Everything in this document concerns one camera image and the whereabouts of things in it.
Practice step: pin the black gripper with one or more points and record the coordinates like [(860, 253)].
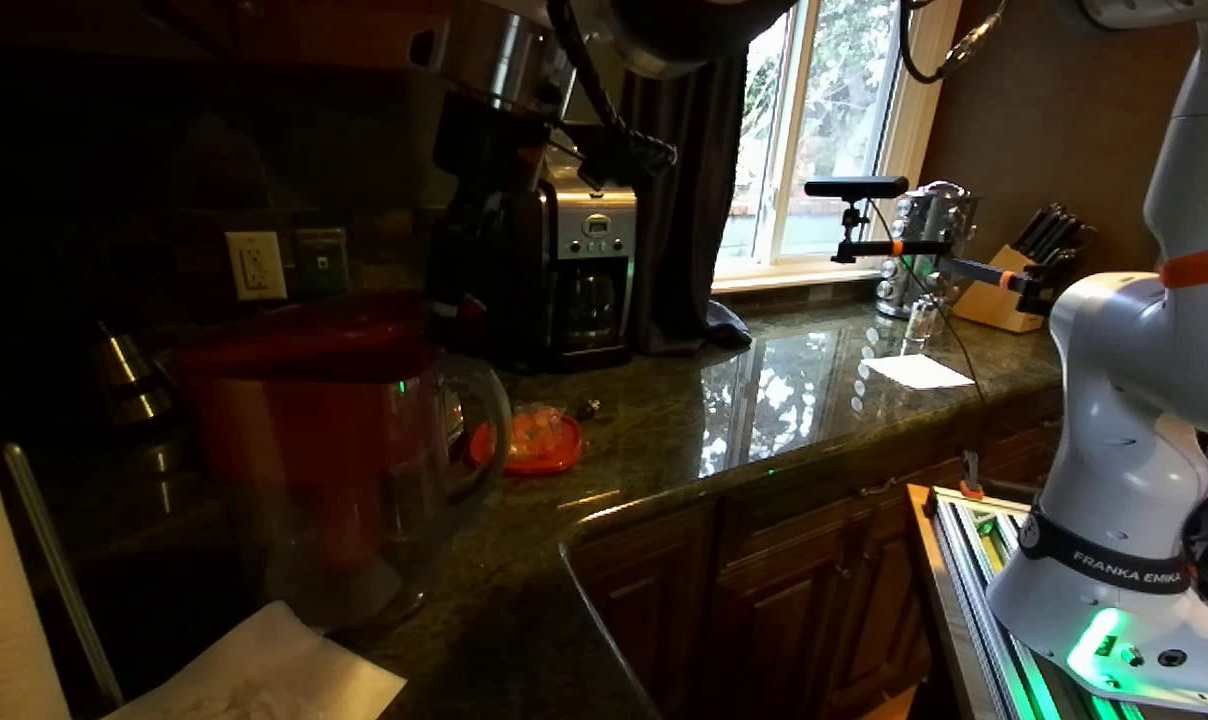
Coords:
[(489, 174)]

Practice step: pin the small red orange bowl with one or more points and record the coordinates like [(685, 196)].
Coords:
[(545, 442)]

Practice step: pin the grey metal bar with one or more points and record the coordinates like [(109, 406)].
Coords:
[(56, 575)]

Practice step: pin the dark wall switch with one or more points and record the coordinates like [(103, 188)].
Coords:
[(323, 261)]

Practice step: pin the red jug lid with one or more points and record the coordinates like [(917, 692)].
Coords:
[(299, 350)]

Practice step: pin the silver black coffee maker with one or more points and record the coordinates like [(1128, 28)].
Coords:
[(588, 265)]

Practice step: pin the white paper towel roll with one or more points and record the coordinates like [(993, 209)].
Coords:
[(6, 602)]

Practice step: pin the small white paper note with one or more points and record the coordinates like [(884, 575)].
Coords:
[(917, 368)]

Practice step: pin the silver kitchen faucet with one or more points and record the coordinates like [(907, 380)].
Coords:
[(930, 213)]

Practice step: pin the bright kitchen window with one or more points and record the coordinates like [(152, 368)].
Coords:
[(819, 135)]

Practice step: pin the wooden knife block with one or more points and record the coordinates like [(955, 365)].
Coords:
[(1009, 293)]

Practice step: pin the white wall outlet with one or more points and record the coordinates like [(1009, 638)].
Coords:
[(255, 265)]

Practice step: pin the dark window curtain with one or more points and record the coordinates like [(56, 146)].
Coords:
[(688, 201)]

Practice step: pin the brown wooden cabinets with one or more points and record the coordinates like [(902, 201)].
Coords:
[(767, 586)]

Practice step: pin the black stereo camera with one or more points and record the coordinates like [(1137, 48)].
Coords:
[(853, 187)]

